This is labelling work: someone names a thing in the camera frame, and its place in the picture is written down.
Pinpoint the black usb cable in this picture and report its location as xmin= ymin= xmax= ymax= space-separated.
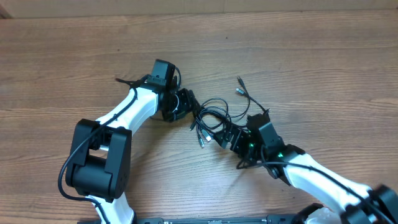
xmin=189 ymin=76 xmax=270 ymax=149

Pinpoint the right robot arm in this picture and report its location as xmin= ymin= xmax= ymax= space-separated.
xmin=213 ymin=122 xmax=397 ymax=223

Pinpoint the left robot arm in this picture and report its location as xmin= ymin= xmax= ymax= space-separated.
xmin=58 ymin=75 xmax=197 ymax=223

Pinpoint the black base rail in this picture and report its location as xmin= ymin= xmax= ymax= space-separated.
xmin=134 ymin=214 xmax=295 ymax=224

